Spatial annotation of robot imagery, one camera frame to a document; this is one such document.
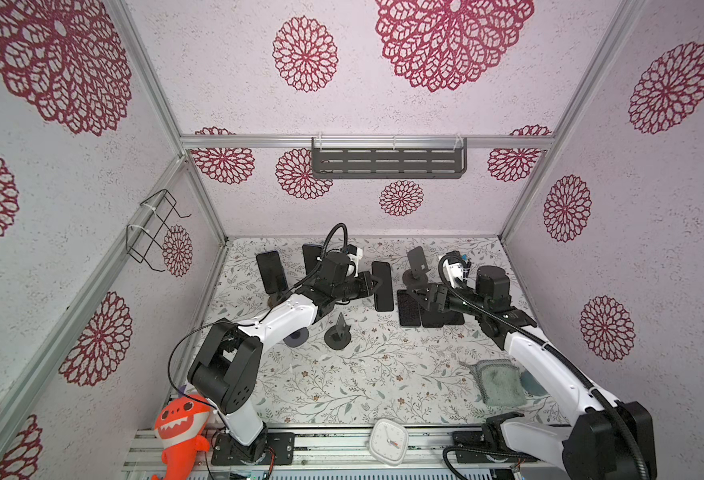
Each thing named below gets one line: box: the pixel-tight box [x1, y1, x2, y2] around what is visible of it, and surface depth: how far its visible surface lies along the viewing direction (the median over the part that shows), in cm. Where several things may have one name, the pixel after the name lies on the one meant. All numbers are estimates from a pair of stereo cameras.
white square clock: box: [369, 418, 409, 466], surface depth 74 cm
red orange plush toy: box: [152, 394, 210, 480], surface depth 71 cm
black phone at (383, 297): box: [371, 261, 394, 312], surface depth 88 cm
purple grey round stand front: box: [282, 327, 309, 347], surface depth 94 cm
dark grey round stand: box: [324, 312, 352, 350], surface depth 93 cm
